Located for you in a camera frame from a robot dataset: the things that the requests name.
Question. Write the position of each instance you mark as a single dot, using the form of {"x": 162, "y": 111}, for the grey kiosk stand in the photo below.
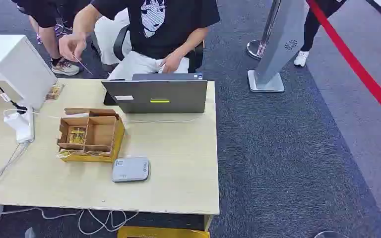
{"x": 281, "y": 42}

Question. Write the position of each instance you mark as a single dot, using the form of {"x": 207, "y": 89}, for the thin stick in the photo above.
{"x": 82, "y": 65}

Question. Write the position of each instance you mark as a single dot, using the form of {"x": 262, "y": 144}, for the white box appliance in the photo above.
{"x": 23, "y": 65}

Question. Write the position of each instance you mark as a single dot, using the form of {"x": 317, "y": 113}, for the grey flat card reader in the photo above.
{"x": 130, "y": 169}

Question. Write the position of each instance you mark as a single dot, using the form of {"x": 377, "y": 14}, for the grey laptop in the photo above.
{"x": 177, "y": 95}

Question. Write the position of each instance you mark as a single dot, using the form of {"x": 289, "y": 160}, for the seated person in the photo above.
{"x": 177, "y": 26}

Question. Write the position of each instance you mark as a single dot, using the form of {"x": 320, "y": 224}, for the cards lying on desk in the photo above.
{"x": 54, "y": 92}

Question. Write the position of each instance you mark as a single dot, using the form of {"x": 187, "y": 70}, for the standing person in white shoe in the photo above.
{"x": 310, "y": 31}

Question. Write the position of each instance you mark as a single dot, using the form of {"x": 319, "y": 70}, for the standing person in patterned shoes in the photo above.
{"x": 46, "y": 14}

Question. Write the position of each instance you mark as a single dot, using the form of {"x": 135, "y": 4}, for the red barrier belt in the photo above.
{"x": 355, "y": 64}

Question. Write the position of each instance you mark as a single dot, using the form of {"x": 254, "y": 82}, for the person's left hand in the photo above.
{"x": 170, "y": 63}

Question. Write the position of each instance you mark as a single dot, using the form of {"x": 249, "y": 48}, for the white power strip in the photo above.
{"x": 22, "y": 126}

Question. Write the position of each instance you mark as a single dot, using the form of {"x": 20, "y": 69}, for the yellow cards stack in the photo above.
{"x": 77, "y": 135}

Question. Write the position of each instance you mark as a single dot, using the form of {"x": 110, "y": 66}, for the person's right hand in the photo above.
{"x": 72, "y": 46}

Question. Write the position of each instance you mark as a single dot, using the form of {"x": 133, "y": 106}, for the round stanchion base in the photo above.
{"x": 330, "y": 235}

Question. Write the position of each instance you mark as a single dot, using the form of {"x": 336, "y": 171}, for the yellow crate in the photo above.
{"x": 162, "y": 232}

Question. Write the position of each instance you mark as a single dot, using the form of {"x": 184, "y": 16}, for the wooden card box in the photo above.
{"x": 101, "y": 134}

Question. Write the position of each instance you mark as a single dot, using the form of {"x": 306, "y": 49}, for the person's hand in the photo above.
{"x": 72, "y": 46}
{"x": 170, "y": 63}

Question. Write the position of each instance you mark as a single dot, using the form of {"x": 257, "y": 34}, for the chrome stanchion post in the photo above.
{"x": 266, "y": 29}

